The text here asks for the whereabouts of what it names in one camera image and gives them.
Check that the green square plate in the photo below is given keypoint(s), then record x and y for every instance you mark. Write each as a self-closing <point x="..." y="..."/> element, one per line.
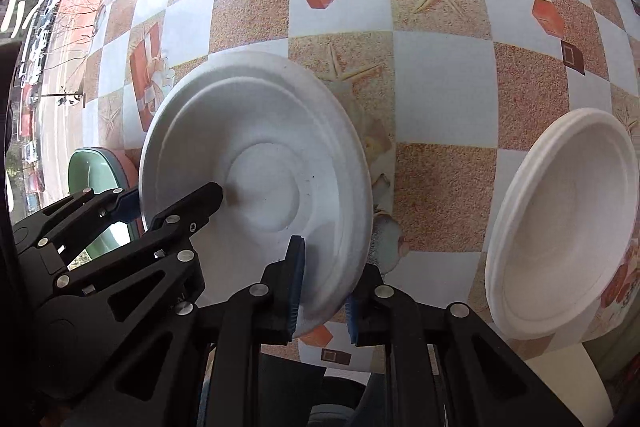
<point x="90" y="172"/>

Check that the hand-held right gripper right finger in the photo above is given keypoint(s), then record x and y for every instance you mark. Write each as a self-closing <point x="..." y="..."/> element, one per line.
<point x="354" y="316"/>

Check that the cream stool seat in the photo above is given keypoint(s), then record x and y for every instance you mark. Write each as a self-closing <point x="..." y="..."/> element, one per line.
<point x="570" y="382"/>

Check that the white paper bowl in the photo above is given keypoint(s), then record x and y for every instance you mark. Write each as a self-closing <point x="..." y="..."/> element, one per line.
<point x="560" y="227"/>

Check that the white paper plate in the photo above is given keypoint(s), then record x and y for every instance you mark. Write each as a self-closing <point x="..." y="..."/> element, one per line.
<point x="260" y="147"/>

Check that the person's dark trousers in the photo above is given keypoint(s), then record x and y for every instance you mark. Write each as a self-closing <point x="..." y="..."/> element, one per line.
<point x="335" y="394"/>

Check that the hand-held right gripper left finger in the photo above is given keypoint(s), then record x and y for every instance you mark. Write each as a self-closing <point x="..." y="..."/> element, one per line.
<point x="296" y="282"/>

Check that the blue square plate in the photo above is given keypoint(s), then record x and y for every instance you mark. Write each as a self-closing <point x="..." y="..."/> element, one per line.
<point x="119" y="169"/>

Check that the pink square plate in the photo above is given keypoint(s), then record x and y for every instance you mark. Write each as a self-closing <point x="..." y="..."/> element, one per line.
<point x="131" y="172"/>

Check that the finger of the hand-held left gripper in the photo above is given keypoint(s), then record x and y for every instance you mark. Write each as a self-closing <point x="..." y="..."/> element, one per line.
<point x="125" y="207"/>
<point x="200" y="204"/>

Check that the checkered printed tablecloth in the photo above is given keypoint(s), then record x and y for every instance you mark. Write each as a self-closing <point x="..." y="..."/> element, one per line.
<point x="440" y="72"/>

